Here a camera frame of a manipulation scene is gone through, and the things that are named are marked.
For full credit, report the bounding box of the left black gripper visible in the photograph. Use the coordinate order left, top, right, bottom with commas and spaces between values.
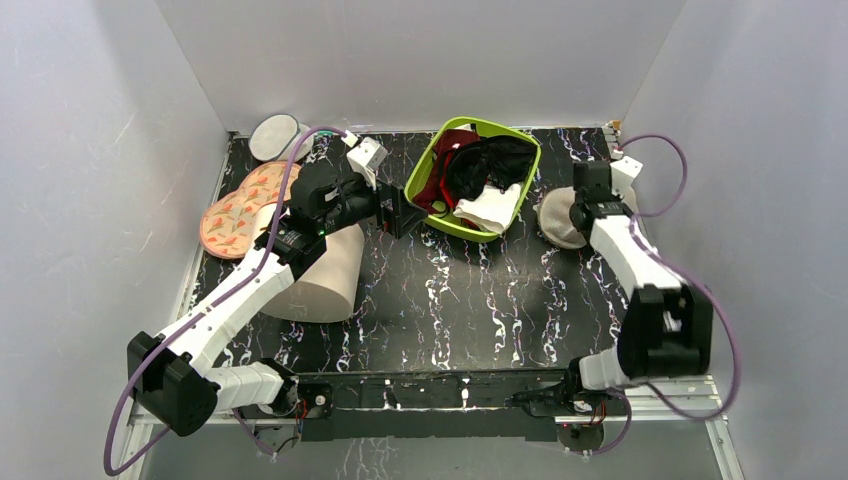
319, 169, 428, 240

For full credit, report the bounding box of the beige mesh cylindrical laundry bag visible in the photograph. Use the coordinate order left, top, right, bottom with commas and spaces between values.
533, 185, 639, 251

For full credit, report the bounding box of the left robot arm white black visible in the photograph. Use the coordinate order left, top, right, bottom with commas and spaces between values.
127, 165, 428, 437

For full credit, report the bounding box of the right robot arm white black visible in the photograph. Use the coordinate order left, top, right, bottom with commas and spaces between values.
506, 157, 714, 414

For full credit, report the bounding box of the black lace bra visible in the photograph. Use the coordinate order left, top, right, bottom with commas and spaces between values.
441, 135, 537, 205

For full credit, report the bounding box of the white grey-trimmed mesh bag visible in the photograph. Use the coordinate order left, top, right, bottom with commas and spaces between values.
248, 114, 308, 162

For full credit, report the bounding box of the floral peach bra wash bag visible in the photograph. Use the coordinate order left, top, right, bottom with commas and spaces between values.
199, 161, 287, 260

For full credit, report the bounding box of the dark red garment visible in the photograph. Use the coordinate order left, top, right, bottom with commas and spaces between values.
413, 129, 481, 216

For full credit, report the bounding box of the green plastic basket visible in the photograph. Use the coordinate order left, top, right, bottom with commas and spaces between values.
404, 117, 541, 243

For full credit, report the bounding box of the white folded garment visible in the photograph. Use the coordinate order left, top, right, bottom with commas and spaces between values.
453, 183, 523, 235

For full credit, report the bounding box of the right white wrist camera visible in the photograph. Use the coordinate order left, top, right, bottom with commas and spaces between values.
610, 155, 643, 195

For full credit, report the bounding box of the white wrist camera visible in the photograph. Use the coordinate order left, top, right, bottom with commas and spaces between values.
610, 155, 643, 195
341, 131, 388, 191

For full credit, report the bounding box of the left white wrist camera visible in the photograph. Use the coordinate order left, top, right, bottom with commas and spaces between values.
341, 131, 388, 191

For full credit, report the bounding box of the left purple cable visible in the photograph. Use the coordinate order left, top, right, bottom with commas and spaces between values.
103, 125, 350, 478

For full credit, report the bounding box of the purple cable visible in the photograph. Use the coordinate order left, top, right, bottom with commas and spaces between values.
589, 133, 742, 456
103, 125, 350, 478

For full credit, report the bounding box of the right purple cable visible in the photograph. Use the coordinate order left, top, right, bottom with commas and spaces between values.
589, 133, 742, 456

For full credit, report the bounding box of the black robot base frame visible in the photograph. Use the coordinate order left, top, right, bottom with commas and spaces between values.
236, 369, 633, 456

